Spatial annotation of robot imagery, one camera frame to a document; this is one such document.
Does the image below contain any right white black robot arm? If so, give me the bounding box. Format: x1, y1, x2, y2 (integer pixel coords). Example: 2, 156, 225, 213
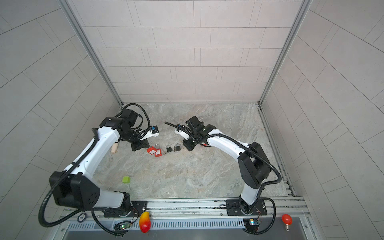
165, 116, 282, 235

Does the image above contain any circuit board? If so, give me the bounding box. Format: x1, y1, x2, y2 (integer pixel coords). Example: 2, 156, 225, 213
243, 219, 260, 235
114, 221, 132, 234

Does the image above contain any green cube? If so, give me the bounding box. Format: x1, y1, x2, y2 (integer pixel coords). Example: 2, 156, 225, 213
122, 176, 131, 184

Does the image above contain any round black badge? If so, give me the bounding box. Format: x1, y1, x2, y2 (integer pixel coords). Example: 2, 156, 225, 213
77, 213, 87, 223

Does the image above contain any yellow red mango toy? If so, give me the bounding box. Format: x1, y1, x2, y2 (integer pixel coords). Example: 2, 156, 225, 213
139, 212, 152, 233

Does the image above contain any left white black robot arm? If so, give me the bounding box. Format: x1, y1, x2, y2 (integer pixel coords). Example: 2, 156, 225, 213
38, 104, 159, 237

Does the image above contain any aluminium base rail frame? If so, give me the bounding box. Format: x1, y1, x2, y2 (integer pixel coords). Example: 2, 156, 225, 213
53, 196, 317, 240

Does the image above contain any red light bulb toy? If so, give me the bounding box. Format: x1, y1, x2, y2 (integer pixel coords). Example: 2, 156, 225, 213
282, 214, 293, 232

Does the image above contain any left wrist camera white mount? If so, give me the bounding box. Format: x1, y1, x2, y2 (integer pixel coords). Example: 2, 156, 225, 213
141, 126, 160, 140

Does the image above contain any right circuit board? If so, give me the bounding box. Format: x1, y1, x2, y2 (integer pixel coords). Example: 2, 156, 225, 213
243, 219, 260, 235

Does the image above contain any beige toy microphone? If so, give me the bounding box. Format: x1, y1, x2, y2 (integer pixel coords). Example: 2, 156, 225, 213
111, 143, 119, 154

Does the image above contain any left circuit board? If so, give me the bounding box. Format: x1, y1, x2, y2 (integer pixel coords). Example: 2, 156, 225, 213
114, 221, 132, 234

